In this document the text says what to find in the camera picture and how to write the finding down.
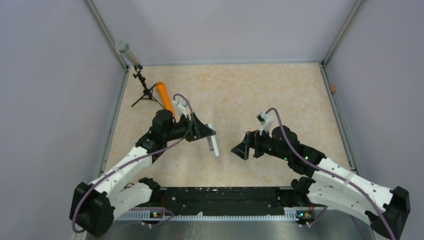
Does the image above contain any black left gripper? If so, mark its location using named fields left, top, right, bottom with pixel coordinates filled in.
left=164, top=112, right=216, bottom=143

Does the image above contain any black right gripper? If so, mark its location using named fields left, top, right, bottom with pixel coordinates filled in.
left=231, top=125, right=291, bottom=161

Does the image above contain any white remote control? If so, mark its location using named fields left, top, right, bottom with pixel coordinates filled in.
left=206, top=135, right=220, bottom=157

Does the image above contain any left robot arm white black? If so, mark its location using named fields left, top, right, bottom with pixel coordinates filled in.
left=69, top=109, right=216, bottom=238

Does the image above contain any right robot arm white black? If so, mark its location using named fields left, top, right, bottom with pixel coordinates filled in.
left=231, top=126, right=411, bottom=240

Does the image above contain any black mini tripod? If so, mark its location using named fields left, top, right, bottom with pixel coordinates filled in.
left=131, top=65, right=165, bottom=109

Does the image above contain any small cork piece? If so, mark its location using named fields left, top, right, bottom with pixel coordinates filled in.
left=329, top=83, right=337, bottom=94

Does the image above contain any grey tube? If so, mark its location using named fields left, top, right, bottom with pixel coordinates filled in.
left=115, top=40, right=141, bottom=66

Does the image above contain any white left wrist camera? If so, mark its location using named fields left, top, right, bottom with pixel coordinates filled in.
left=172, top=99, right=189, bottom=117

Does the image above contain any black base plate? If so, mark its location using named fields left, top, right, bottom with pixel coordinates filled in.
left=149, top=186, right=314, bottom=217

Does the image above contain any white cable duct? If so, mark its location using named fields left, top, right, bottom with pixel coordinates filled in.
left=117, top=209, right=306, bottom=222

